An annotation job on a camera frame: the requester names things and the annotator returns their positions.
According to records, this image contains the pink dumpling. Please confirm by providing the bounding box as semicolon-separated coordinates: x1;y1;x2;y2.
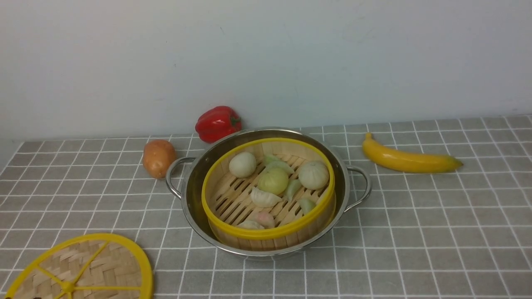
251;211;276;229

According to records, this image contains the yellow rimmed bamboo steamer basket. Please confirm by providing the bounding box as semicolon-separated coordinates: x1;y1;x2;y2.
202;137;336;251

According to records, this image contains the pale green dumpling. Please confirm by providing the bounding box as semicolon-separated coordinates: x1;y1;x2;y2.
265;160;295;175

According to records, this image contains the yellow woven bamboo steamer lid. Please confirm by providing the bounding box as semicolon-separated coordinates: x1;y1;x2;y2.
5;233;154;299

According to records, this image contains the white round bun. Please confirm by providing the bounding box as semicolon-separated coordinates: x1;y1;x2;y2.
298;161;330;190
229;152;257;178

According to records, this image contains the brown potato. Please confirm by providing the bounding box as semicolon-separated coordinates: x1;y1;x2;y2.
143;139;177;179

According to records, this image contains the small green dumpling front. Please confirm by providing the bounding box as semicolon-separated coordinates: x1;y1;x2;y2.
298;198;317;215

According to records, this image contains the small green dumpling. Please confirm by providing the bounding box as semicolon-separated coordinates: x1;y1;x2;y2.
298;198;317;215
264;154;281;165

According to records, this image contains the grey checkered tablecloth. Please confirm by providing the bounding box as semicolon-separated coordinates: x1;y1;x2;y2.
0;115;532;299

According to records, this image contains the yellow banana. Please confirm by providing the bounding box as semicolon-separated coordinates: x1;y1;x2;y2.
362;132;463;174

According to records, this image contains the stainless steel pot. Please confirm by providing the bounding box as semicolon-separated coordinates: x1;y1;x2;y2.
165;127;372;260

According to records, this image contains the red bell pepper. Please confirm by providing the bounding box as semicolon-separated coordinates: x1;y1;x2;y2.
195;105;242;144

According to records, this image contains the yellow-green round bun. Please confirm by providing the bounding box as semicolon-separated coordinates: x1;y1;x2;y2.
257;168;289;195

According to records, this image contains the white dumpling at edge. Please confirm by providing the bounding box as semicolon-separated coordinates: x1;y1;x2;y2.
236;220;265;230

